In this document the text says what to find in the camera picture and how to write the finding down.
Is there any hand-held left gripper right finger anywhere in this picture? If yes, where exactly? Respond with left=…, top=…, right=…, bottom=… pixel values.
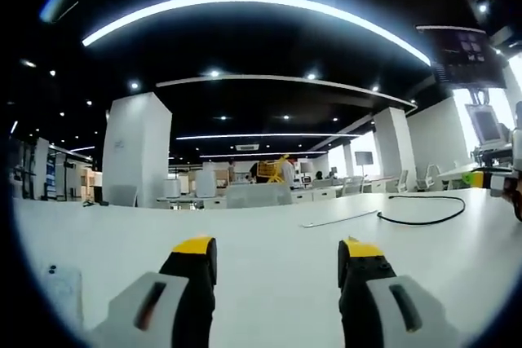
left=337, top=236, right=462, bottom=348

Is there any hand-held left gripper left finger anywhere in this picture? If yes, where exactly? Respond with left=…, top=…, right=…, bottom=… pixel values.
left=87, top=236, right=218, bottom=348

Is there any black USB data cable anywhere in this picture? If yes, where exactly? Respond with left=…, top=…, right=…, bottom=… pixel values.
left=376, top=194, right=467, bottom=227

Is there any white desk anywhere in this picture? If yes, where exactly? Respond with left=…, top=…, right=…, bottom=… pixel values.
left=11, top=187, right=520, bottom=348

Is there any person's right hand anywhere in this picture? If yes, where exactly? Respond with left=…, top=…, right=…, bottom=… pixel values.
left=504, top=178, right=522, bottom=223

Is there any white-framed computer monitor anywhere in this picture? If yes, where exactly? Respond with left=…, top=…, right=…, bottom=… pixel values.
left=463, top=102, right=506, bottom=146

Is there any white office table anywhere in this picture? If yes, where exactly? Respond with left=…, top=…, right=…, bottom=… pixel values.
left=435, top=161, right=479, bottom=181

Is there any white flat rectangular device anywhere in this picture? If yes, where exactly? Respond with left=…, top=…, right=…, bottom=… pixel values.
left=39, top=263, right=86, bottom=332

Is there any white office chair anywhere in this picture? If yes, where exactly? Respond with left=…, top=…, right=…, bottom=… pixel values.
left=423, top=163, right=442, bottom=192

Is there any narrow white pillar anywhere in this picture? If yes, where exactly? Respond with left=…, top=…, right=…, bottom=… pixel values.
left=372, top=106, right=418, bottom=193

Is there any white box appliance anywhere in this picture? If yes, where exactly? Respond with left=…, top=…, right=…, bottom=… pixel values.
left=194, top=170, right=218, bottom=199
left=164, top=178, right=183, bottom=199

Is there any dark screen on floor stand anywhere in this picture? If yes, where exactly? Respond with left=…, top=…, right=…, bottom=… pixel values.
left=354, top=151, right=374, bottom=180

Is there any blue standing board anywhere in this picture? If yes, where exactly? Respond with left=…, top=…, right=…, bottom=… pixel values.
left=46, top=159, right=57, bottom=197

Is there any wide white pillar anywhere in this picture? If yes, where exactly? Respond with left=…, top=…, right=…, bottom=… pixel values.
left=101, top=91, right=174, bottom=209

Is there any yellow cart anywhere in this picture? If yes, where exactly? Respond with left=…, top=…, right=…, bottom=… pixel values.
left=258, top=155, right=293, bottom=185

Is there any long ceiling light strip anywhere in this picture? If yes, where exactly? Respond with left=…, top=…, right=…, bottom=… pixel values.
left=80, top=0, right=432, bottom=68

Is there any large dark wall screen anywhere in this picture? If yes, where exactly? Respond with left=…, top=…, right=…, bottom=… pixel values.
left=414, top=24, right=507, bottom=90

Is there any thin white cable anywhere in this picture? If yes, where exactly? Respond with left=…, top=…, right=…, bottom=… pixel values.
left=300, top=209, right=379, bottom=229

